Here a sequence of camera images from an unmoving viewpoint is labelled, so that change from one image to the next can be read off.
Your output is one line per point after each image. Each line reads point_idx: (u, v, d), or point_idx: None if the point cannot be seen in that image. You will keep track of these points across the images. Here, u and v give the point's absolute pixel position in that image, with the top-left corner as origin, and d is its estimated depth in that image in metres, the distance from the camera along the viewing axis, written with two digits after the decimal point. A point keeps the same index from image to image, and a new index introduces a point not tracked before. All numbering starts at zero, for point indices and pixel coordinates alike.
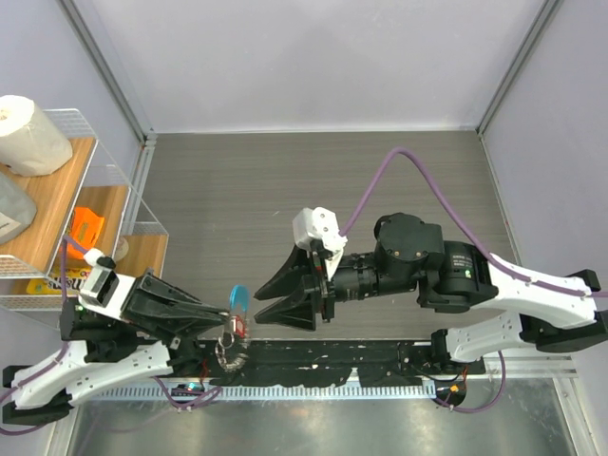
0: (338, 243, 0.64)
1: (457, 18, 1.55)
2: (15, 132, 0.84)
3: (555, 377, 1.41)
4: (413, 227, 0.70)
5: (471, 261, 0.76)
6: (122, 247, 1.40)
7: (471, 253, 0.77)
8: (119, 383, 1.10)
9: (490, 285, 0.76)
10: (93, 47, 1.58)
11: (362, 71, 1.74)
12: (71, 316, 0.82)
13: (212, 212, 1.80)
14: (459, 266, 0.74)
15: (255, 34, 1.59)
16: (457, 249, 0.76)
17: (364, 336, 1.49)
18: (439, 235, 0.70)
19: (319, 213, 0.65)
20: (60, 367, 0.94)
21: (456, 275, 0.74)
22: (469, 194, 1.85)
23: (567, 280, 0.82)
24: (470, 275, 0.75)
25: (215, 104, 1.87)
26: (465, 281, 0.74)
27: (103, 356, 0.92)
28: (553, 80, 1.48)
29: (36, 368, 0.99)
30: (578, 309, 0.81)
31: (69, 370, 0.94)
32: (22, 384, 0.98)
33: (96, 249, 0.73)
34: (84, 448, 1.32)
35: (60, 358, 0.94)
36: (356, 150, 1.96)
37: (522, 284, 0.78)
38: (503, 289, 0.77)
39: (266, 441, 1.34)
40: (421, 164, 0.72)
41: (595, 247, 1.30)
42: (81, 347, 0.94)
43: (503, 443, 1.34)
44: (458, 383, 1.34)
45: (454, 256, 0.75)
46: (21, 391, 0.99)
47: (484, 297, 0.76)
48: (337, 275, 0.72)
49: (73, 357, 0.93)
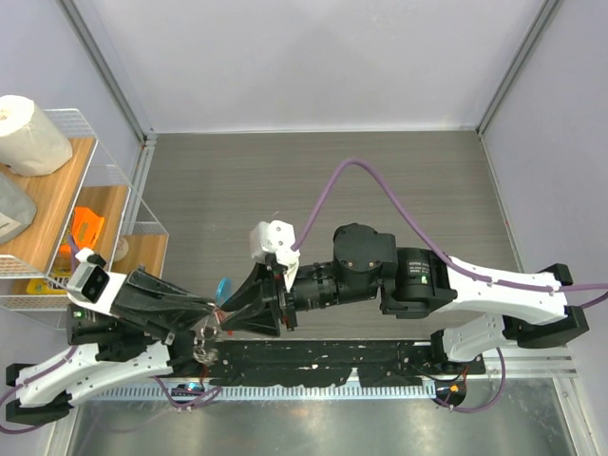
0: (291, 257, 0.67)
1: (457, 18, 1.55)
2: (15, 132, 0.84)
3: (555, 377, 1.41)
4: (368, 237, 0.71)
5: (427, 267, 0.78)
6: (122, 247, 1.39)
7: (428, 258, 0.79)
8: (120, 383, 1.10)
9: (448, 288, 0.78)
10: (92, 46, 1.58)
11: (362, 71, 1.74)
12: (71, 323, 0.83)
13: (213, 213, 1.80)
14: (414, 273, 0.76)
15: (254, 33, 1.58)
16: (414, 256, 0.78)
17: (363, 336, 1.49)
18: (392, 244, 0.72)
19: (275, 227, 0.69)
20: (69, 365, 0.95)
21: (412, 281, 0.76)
22: (470, 195, 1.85)
23: (534, 276, 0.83)
24: (426, 281, 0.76)
25: (216, 104, 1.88)
26: (422, 288, 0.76)
27: (111, 356, 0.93)
28: (553, 81, 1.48)
29: (43, 365, 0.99)
30: (546, 304, 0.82)
31: (79, 369, 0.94)
32: (28, 382, 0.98)
33: (85, 250, 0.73)
34: (84, 448, 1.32)
35: (70, 356, 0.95)
36: (355, 149, 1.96)
37: (484, 285, 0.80)
38: (464, 292, 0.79)
39: (266, 441, 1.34)
40: (374, 171, 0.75)
41: (594, 248, 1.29)
42: (91, 346, 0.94)
43: (503, 443, 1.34)
44: (458, 383, 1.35)
45: (410, 264, 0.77)
46: (26, 389, 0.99)
47: (442, 301, 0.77)
48: (295, 285, 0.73)
49: (84, 356, 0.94)
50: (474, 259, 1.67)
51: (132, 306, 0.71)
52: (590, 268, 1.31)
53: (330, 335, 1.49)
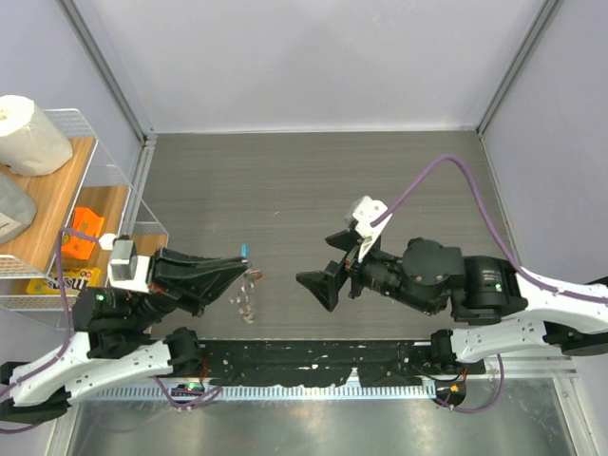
0: (366, 231, 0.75)
1: (457, 18, 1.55)
2: (15, 132, 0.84)
3: (555, 377, 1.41)
4: (433, 253, 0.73)
5: (501, 275, 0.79)
6: None
7: (500, 266, 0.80)
8: (118, 383, 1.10)
9: (519, 297, 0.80)
10: (92, 46, 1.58)
11: (362, 71, 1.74)
12: (91, 305, 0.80)
13: (213, 213, 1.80)
14: (488, 281, 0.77)
15: (255, 33, 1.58)
16: (486, 263, 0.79)
17: (364, 338, 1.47)
18: (460, 257, 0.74)
19: (374, 205, 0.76)
20: (61, 363, 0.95)
21: (485, 290, 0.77)
22: (470, 195, 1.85)
23: (591, 288, 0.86)
24: (500, 289, 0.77)
25: (216, 104, 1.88)
26: (497, 295, 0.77)
27: (107, 354, 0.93)
28: (553, 81, 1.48)
29: (35, 364, 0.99)
30: (604, 315, 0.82)
31: (71, 366, 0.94)
32: (21, 380, 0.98)
33: (107, 235, 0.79)
34: (84, 448, 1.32)
35: (62, 354, 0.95)
36: (356, 150, 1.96)
37: (550, 294, 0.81)
38: (530, 300, 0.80)
39: (266, 441, 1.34)
40: (466, 170, 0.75)
41: (594, 248, 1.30)
42: (83, 343, 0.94)
43: (503, 443, 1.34)
44: (458, 383, 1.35)
45: (484, 272, 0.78)
46: (19, 389, 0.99)
47: (513, 310, 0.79)
48: (368, 262, 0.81)
49: (76, 353, 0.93)
50: None
51: (170, 277, 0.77)
52: (591, 268, 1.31)
53: (330, 335, 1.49)
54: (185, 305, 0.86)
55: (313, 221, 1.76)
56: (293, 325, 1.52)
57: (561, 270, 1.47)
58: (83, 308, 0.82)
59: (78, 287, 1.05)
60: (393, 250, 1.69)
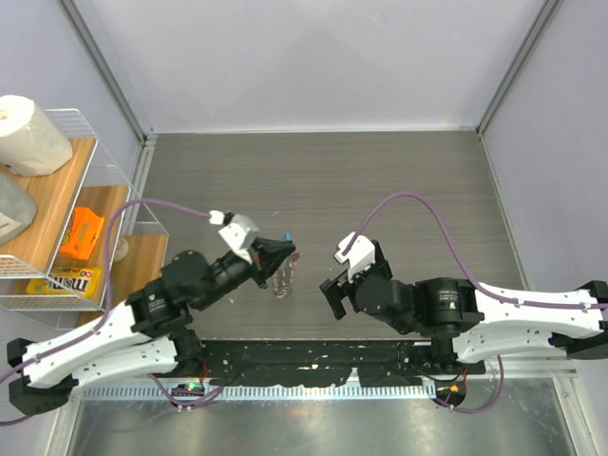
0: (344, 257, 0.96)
1: (457, 19, 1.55)
2: (15, 132, 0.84)
3: (555, 377, 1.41)
4: (378, 284, 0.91)
5: (456, 294, 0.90)
6: (122, 247, 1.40)
7: (458, 286, 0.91)
8: (123, 375, 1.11)
9: (476, 312, 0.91)
10: (92, 46, 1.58)
11: (362, 71, 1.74)
12: (202, 261, 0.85)
13: (212, 213, 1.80)
14: (444, 300, 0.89)
15: (255, 33, 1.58)
16: (444, 283, 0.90)
17: (364, 339, 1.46)
18: (394, 288, 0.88)
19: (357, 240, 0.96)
20: (97, 338, 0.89)
21: (442, 308, 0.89)
22: (470, 195, 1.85)
23: (566, 294, 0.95)
24: (454, 307, 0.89)
25: (216, 104, 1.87)
26: (451, 313, 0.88)
27: (149, 332, 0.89)
28: (553, 81, 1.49)
29: (59, 339, 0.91)
30: (578, 320, 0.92)
31: (109, 342, 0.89)
32: (41, 357, 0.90)
33: (217, 212, 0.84)
34: (84, 448, 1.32)
35: (99, 329, 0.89)
36: (356, 150, 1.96)
37: (513, 307, 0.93)
38: (493, 313, 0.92)
39: (266, 441, 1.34)
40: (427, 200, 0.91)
41: (594, 249, 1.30)
42: (123, 318, 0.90)
43: (503, 443, 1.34)
44: (458, 383, 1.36)
45: (440, 292, 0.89)
46: (37, 366, 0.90)
47: (469, 323, 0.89)
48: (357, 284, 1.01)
49: (117, 328, 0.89)
50: (473, 259, 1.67)
51: (262, 245, 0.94)
52: (592, 268, 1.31)
53: (330, 335, 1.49)
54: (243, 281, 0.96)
55: (313, 221, 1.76)
56: (293, 325, 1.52)
57: (561, 270, 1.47)
58: (184, 267, 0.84)
59: (78, 287, 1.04)
60: (393, 250, 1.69)
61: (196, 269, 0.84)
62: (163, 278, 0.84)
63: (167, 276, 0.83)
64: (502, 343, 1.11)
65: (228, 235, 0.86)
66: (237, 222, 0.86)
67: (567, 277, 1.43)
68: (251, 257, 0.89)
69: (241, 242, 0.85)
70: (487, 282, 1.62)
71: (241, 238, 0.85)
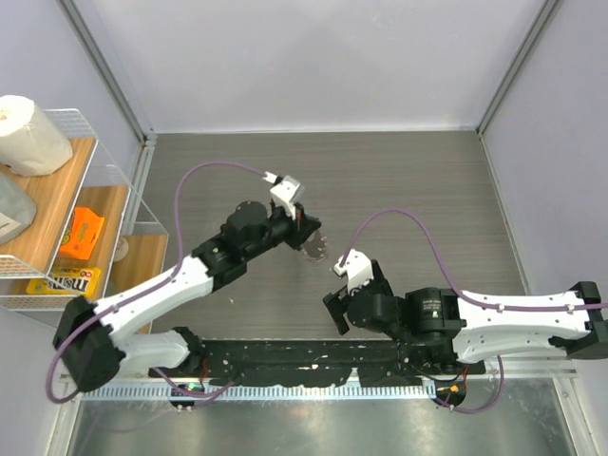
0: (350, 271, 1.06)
1: (457, 19, 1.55)
2: (15, 132, 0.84)
3: (555, 377, 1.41)
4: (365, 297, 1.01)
5: (439, 303, 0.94)
6: (122, 247, 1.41)
7: (442, 294, 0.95)
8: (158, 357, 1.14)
9: (459, 319, 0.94)
10: (92, 46, 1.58)
11: (362, 71, 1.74)
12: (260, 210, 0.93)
13: (212, 213, 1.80)
14: (427, 309, 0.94)
15: (255, 33, 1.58)
16: (428, 294, 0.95)
17: (363, 338, 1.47)
18: (378, 302, 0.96)
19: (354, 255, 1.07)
20: (174, 285, 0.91)
21: (426, 316, 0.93)
22: (470, 194, 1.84)
23: (553, 296, 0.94)
24: (437, 315, 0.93)
25: (216, 104, 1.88)
26: (435, 321, 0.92)
27: (213, 282, 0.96)
28: (552, 82, 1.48)
29: (132, 291, 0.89)
30: (562, 323, 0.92)
31: (187, 288, 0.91)
32: (120, 305, 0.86)
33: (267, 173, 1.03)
34: (84, 448, 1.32)
35: (175, 275, 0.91)
36: (356, 150, 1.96)
37: (495, 313, 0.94)
38: (475, 320, 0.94)
39: (266, 441, 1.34)
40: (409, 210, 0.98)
41: (594, 249, 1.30)
42: (195, 267, 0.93)
43: (503, 443, 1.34)
44: (458, 383, 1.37)
45: (424, 302, 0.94)
46: (116, 315, 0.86)
47: (453, 331, 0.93)
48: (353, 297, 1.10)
49: (192, 275, 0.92)
50: (473, 259, 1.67)
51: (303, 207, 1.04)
52: (592, 268, 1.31)
53: (330, 335, 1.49)
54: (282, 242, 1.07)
55: None
56: (293, 325, 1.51)
57: (561, 270, 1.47)
58: (249, 214, 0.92)
59: (78, 287, 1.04)
60: (393, 250, 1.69)
61: (258, 216, 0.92)
62: (231, 225, 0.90)
63: (236, 222, 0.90)
64: (502, 343, 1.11)
65: (280, 190, 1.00)
66: (287, 181, 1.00)
67: (567, 277, 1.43)
68: (294, 214, 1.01)
69: (291, 195, 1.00)
70: (487, 282, 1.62)
71: (292, 192, 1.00)
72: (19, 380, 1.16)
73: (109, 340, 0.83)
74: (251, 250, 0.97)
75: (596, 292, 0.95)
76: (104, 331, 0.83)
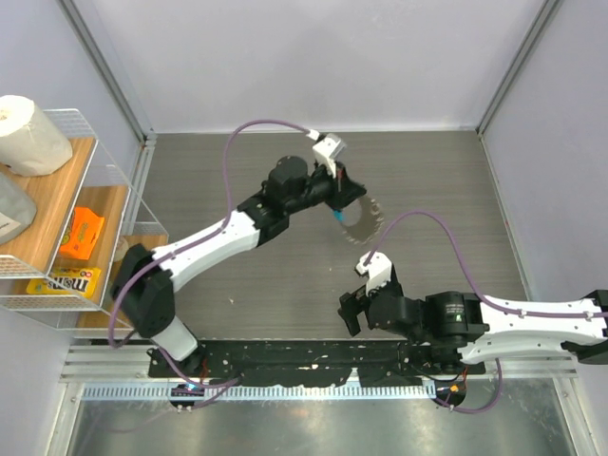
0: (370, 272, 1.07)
1: (457, 19, 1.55)
2: (15, 132, 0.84)
3: (555, 377, 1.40)
4: (384, 299, 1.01)
5: (463, 308, 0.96)
6: (122, 247, 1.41)
7: (465, 299, 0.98)
8: (180, 338, 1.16)
9: (481, 323, 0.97)
10: (92, 46, 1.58)
11: (362, 71, 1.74)
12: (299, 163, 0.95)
13: (212, 214, 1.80)
14: (451, 313, 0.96)
15: (255, 33, 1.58)
16: (450, 298, 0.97)
17: (363, 338, 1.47)
18: (401, 303, 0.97)
19: (376, 256, 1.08)
20: (224, 236, 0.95)
21: (448, 321, 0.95)
22: (470, 195, 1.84)
23: (571, 305, 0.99)
24: (460, 319, 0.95)
25: (216, 104, 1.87)
26: (458, 325, 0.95)
27: (259, 236, 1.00)
28: (553, 82, 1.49)
29: (186, 239, 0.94)
30: (581, 329, 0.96)
31: (237, 238, 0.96)
32: (178, 252, 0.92)
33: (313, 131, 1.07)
34: (84, 449, 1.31)
35: (224, 227, 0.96)
36: (356, 150, 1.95)
37: (517, 317, 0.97)
38: (497, 325, 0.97)
39: (266, 441, 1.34)
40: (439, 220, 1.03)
41: (594, 249, 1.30)
42: (243, 219, 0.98)
43: (503, 443, 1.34)
44: (458, 383, 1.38)
45: (447, 306, 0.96)
46: (174, 261, 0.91)
47: (475, 334, 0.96)
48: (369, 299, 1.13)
49: (239, 226, 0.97)
50: (473, 259, 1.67)
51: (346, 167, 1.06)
52: (592, 268, 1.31)
53: (330, 335, 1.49)
54: (322, 203, 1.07)
55: (313, 221, 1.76)
56: (293, 325, 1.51)
57: (561, 270, 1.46)
58: (291, 169, 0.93)
59: (78, 287, 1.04)
60: (394, 250, 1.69)
61: (299, 171, 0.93)
62: (274, 180, 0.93)
63: (277, 177, 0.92)
64: (511, 345, 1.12)
65: (322, 145, 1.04)
66: (331, 139, 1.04)
67: (567, 277, 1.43)
68: (334, 172, 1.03)
69: (332, 151, 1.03)
70: (487, 282, 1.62)
71: (332, 148, 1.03)
72: (19, 381, 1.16)
73: (169, 282, 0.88)
74: (293, 205, 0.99)
75: None
76: (164, 275, 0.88)
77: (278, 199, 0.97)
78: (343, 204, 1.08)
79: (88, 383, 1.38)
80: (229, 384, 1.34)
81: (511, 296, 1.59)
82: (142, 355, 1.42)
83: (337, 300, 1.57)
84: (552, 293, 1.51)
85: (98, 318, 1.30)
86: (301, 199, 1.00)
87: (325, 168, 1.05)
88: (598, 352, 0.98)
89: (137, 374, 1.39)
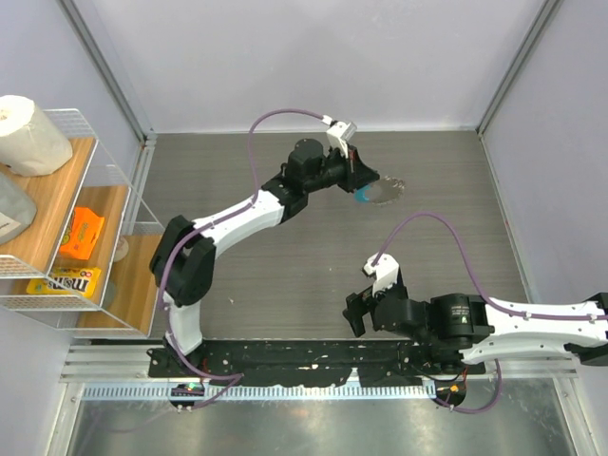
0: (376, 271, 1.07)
1: (458, 18, 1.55)
2: (15, 132, 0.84)
3: (555, 377, 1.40)
4: (390, 302, 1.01)
5: (467, 309, 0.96)
6: (122, 247, 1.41)
7: (469, 302, 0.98)
8: (195, 324, 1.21)
9: (486, 325, 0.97)
10: (92, 46, 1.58)
11: (362, 71, 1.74)
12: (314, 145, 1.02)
13: (212, 213, 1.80)
14: (456, 314, 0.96)
15: (255, 33, 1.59)
16: (456, 300, 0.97)
17: (363, 338, 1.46)
18: (408, 306, 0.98)
19: (384, 256, 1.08)
20: (254, 211, 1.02)
21: (454, 322, 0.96)
22: (471, 194, 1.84)
23: (574, 307, 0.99)
24: (465, 320, 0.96)
25: (216, 104, 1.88)
26: (463, 326, 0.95)
27: (284, 213, 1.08)
28: (553, 82, 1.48)
29: (221, 213, 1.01)
30: (585, 331, 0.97)
31: (265, 214, 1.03)
32: (217, 223, 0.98)
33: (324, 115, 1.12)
34: (84, 448, 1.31)
35: (254, 202, 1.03)
36: (356, 150, 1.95)
37: (522, 319, 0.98)
38: (502, 326, 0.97)
39: (266, 441, 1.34)
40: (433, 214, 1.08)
41: (595, 249, 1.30)
42: (270, 197, 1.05)
43: (503, 443, 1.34)
44: (458, 383, 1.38)
45: (452, 308, 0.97)
46: (213, 231, 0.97)
47: (481, 336, 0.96)
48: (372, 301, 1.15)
49: (267, 202, 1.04)
50: (472, 259, 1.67)
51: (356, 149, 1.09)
52: (592, 268, 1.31)
53: (330, 335, 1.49)
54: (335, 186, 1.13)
55: (313, 221, 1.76)
56: (293, 325, 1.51)
57: (561, 270, 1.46)
58: (308, 150, 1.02)
59: (78, 287, 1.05)
60: (393, 250, 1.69)
61: (316, 151, 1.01)
62: (293, 161, 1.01)
63: (296, 158, 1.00)
64: (512, 347, 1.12)
65: (334, 129, 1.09)
66: (341, 122, 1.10)
67: (568, 278, 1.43)
68: (348, 153, 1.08)
69: (344, 133, 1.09)
70: (487, 282, 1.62)
71: (344, 130, 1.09)
72: (20, 381, 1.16)
73: (213, 249, 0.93)
74: (311, 185, 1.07)
75: None
76: (208, 240, 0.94)
77: (297, 180, 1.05)
78: (356, 186, 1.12)
79: (88, 383, 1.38)
80: (230, 386, 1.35)
81: (511, 296, 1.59)
82: (142, 355, 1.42)
83: (337, 300, 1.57)
84: (552, 293, 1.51)
85: (98, 318, 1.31)
86: (319, 180, 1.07)
87: (338, 151, 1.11)
88: (602, 354, 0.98)
89: (137, 375, 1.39)
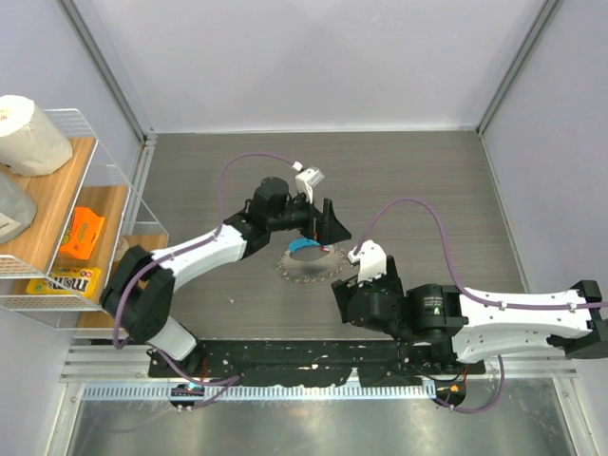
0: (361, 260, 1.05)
1: (457, 18, 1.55)
2: (15, 132, 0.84)
3: (555, 377, 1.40)
4: (361, 295, 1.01)
5: (441, 299, 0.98)
6: (122, 247, 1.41)
7: (442, 292, 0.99)
8: (180, 335, 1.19)
9: (460, 316, 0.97)
10: (92, 47, 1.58)
11: (361, 71, 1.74)
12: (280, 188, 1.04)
13: (212, 213, 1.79)
14: (428, 306, 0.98)
15: (255, 33, 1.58)
16: (429, 291, 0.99)
17: (364, 338, 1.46)
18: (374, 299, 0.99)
19: (370, 246, 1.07)
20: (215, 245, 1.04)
21: (427, 314, 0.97)
22: (471, 194, 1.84)
23: (555, 295, 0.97)
24: (439, 312, 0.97)
25: (216, 104, 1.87)
26: (436, 318, 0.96)
27: (245, 249, 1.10)
28: (553, 82, 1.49)
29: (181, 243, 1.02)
30: (564, 321, 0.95)
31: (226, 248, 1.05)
32: (176, 254, 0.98)
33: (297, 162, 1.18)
34: (84, 449, 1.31)
35: (217, 236, 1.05)
36: (356, 150, 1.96)
37: (497, 310, 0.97)
38: (475, 318, 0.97)
39: (267, 441, 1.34)
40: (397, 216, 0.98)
41: (594, 249, 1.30)
42: (233, 231, 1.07)
43: (503, 443, 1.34)
44: (458, 383, 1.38)
45: (425, 298, 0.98)
46: (173, 262, 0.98)
47: (454, 328, 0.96)
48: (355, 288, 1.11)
49: (228, 236, 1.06)
50: (472, 259, 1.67)
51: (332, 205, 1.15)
52: (592, 269, 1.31)
53: (330, 335, 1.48)
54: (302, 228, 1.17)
55: None
56: (293, 325, 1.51)
57: (561, 270, 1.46)
58: (274, 188, 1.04)
59: (78, 287, 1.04)
60: (393, 250, 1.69)
61: (283, 190, 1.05)
62: (259, 196, 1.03)
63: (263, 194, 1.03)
64: (504, 341, 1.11)
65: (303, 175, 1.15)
66: (310, 169, 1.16)
67: (569, 278, 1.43)
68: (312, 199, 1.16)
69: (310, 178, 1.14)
70: (486, 283, 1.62)
71: (311, 177, 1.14)
72: (19, 380, 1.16)
73: (170, 279, 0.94)
74: (274, 223, 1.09)
75: (596, 291, 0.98)
76: (164, 271, 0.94)
77: (262, 216, 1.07)
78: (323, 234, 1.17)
79: (88, 383, 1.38)
80: (230, 386, 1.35)
81: None
82: (142, 355, 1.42)
83: None
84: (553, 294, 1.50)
85: (95, 317, 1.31)
86: (280, 218, 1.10)
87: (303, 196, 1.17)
88: (583, 346, 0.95)
89: (138, 375, 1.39)
